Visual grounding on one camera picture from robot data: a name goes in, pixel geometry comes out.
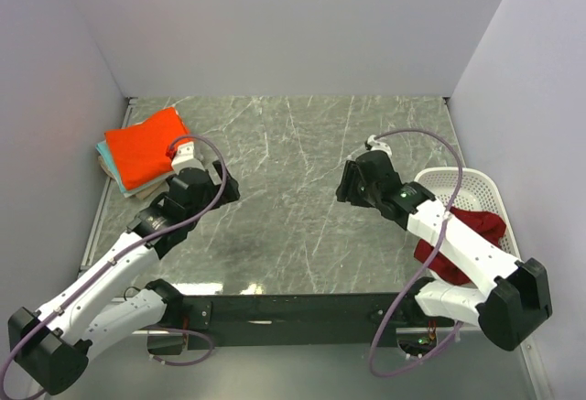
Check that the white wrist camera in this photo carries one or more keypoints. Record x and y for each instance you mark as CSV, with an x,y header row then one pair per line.
x,y
184,156
372,143

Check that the dark red t-shirt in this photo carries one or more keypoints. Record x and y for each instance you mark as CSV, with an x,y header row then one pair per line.
x,y
466,253

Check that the folded beige t-shirt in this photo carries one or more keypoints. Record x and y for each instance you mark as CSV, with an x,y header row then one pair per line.
x,y
141,193

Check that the white perforated plastic basket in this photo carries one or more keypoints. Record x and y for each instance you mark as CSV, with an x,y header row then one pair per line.
x,y
477,193

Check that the orange t-shirt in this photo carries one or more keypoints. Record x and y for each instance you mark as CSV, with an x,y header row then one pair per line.
x,y
140,152

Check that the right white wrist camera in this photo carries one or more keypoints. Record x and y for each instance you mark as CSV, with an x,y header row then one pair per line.
x,y
372,143

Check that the folded white t-shirt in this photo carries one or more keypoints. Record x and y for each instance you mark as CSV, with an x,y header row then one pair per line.
x,y
144,175

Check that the aluminium frame rail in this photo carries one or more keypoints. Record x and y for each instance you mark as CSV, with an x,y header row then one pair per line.
x,y
97,221

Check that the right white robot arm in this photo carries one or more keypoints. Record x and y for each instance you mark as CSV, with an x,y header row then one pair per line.
x,y
509,298

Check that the folded teal t-shirt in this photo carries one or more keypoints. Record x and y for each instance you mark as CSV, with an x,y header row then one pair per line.
x,y
106,161

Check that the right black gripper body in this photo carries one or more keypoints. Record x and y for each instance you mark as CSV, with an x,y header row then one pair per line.
x,y
359,191

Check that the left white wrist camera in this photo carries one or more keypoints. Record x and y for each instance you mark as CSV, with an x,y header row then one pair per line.
x,y
184,156

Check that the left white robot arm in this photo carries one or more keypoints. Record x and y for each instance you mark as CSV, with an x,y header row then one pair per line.
x,y
55,343

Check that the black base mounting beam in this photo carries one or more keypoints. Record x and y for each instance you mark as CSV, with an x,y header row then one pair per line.
x,y
278,320

